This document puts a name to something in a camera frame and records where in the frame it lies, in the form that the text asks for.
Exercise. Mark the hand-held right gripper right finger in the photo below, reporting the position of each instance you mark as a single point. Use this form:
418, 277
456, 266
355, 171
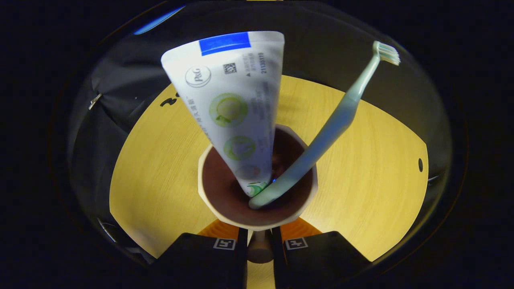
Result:
321, 261

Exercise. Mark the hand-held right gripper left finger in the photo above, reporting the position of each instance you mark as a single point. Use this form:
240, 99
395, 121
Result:
192, 261

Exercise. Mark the beige cup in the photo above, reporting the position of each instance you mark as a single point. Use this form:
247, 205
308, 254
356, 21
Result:
225, 196

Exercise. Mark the light green toothbrush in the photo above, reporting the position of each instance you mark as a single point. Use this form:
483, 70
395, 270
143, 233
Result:
329, 132

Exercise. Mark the white toothpaste tube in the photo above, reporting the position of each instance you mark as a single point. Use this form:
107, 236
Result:
237, 100

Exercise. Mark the white metal clip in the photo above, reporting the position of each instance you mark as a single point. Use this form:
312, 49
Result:
94, 101

